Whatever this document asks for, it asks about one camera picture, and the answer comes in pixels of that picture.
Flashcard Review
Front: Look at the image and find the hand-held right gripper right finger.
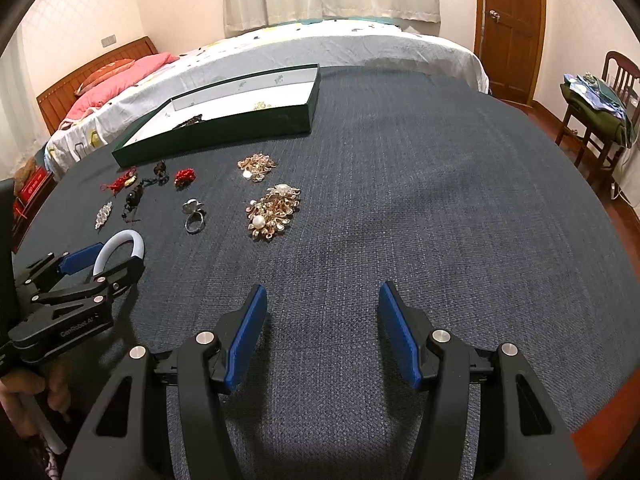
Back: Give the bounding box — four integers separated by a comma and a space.
378, 281, 586, 480

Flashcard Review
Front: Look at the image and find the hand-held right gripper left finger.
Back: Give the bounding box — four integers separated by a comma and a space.
60, 284, 268, 480

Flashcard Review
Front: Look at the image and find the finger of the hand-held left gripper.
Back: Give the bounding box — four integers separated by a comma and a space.
14, 242, 106, 301
32, 258, 147, 321

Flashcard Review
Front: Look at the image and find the white jade bangle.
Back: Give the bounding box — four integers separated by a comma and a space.
93, 230, 147, 277

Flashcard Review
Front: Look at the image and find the black cord pendant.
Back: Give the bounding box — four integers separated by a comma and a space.
120, 182, 149, 223

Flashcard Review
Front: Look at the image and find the red cord yellow pendant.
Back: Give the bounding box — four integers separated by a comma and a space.
100, 169, 138, 196

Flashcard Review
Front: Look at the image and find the silver flower ring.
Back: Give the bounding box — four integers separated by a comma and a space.
182, 199, 207, 233

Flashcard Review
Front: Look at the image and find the gold pearl brooch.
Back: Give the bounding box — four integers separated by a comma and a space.
245, 184, 301, 242

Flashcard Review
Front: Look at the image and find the gold chain bracelet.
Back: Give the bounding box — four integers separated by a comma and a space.
237, 152, 278, 182

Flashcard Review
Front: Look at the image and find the green box white interior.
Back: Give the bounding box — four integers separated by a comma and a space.
111, 64, 321, 168

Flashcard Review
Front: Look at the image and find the person's left hand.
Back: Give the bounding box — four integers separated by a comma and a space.
0, 362, 73, 418

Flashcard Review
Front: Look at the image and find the red box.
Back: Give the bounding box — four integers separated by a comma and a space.
15, 169, 55, 211

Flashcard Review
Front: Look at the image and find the brown teddy bear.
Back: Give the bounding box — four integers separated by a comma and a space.
12, 156, 40, 188

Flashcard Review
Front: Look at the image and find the person's patterned clothing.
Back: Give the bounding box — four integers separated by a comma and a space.
27, 435, 63, 480

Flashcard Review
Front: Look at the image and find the wooden headboard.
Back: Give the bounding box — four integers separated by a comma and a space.
36, 36, 158, 136

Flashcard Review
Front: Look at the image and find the pink blanket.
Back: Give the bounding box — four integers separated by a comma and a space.
59, 52, 181, 131

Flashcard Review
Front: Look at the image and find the orange pillow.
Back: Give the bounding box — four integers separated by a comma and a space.
75, 57, 136, 96

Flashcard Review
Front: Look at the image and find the bed with patterned sheet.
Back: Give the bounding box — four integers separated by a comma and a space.
42, 17, 491, 181

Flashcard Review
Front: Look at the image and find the pile of clothes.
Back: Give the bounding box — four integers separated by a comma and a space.
559, 72, 640, 148

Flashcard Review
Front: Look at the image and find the teal blanket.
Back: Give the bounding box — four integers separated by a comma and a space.
295, 15, 406, 29

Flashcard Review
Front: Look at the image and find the wooden door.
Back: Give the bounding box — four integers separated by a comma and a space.
475, 0, 547, 106

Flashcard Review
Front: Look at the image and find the wooden chair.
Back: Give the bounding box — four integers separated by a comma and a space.
556, 51, 640, 183

